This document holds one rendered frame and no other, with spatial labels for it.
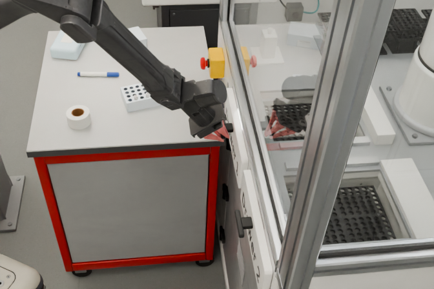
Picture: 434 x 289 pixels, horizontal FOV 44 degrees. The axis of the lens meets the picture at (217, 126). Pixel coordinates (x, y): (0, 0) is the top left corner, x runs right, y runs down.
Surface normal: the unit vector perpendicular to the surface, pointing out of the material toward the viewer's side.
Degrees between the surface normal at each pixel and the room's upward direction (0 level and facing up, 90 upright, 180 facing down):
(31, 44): 0
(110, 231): 90
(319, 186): 90
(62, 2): 37
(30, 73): 0
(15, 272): 0
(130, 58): 115
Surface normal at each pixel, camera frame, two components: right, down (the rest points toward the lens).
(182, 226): 0.12, 0.69
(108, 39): 0.03, 0.95
